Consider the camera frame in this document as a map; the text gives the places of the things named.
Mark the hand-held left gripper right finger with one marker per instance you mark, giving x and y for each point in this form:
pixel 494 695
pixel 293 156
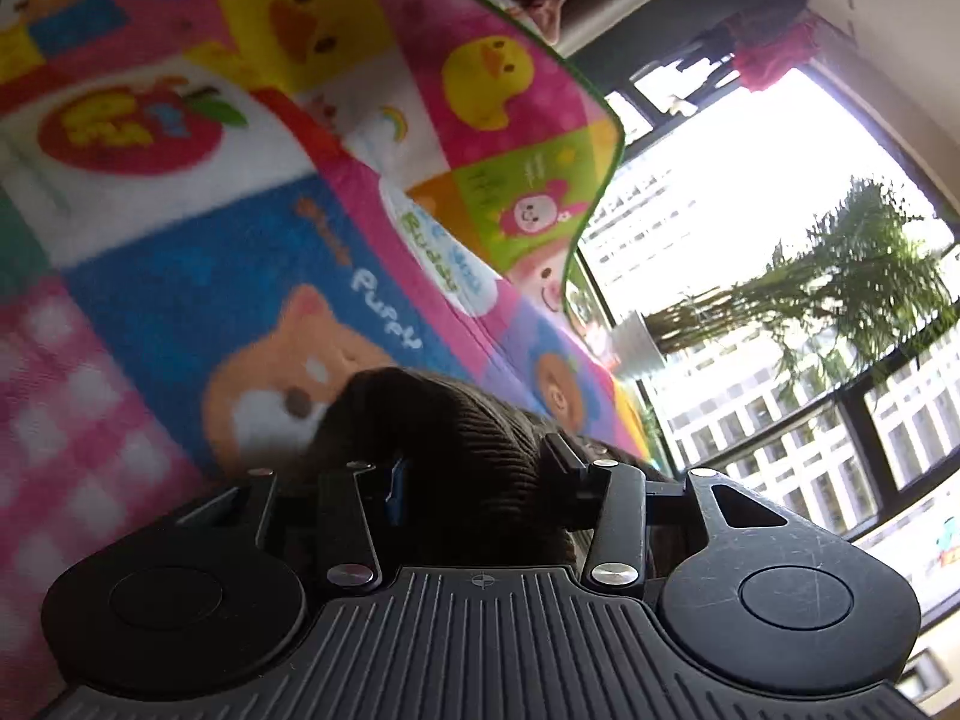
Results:
pixel 561 465

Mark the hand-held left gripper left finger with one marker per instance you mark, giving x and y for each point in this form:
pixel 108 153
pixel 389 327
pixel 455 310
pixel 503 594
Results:
pixel 397 491

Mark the white ribbed plant pot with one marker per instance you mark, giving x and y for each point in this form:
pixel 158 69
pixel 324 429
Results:
pixel 637 345

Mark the colourful cartoon printed play mat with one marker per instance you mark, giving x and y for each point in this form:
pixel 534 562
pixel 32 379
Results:
pixel 150 277

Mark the potted palm plant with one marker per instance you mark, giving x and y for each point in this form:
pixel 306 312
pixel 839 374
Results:
pixel 847 285

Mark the hanging dark garment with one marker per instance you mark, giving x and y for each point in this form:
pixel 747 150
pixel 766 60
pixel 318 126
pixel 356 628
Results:
pixel 709 60

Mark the small pink plush toy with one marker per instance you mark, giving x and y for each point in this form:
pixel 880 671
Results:
pixel 546 15

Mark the hanging red garment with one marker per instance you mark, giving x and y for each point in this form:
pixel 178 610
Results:
pixel 776 56

